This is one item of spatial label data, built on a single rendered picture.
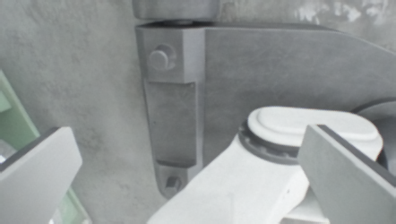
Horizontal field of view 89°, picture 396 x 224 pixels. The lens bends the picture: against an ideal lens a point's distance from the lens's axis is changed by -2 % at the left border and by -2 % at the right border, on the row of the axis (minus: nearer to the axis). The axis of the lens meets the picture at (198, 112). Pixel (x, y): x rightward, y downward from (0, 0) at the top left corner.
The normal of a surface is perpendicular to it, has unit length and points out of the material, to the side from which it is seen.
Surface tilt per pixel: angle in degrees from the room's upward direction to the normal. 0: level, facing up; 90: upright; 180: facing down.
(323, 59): 0
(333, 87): 0
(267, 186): 90
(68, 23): 0
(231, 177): 90
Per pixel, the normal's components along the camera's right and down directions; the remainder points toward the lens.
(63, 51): -0.18, 0.47
